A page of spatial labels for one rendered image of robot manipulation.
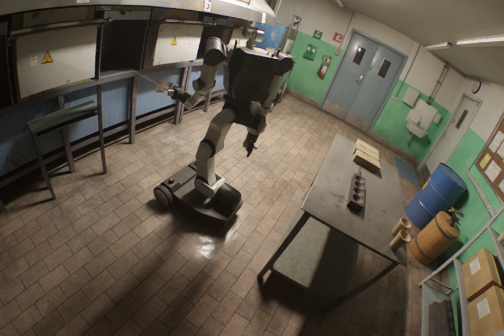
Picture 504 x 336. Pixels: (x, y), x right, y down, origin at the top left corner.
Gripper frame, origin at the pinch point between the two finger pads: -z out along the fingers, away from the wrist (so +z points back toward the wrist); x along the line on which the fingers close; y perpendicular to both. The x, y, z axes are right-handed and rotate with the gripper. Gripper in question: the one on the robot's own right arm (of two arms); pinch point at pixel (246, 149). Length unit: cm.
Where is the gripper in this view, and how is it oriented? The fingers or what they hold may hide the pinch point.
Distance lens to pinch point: 184.7
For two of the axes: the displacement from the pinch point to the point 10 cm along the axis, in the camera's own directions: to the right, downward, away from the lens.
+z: 3.2, -6.9, -6.5
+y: -9.0, 0.0, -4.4
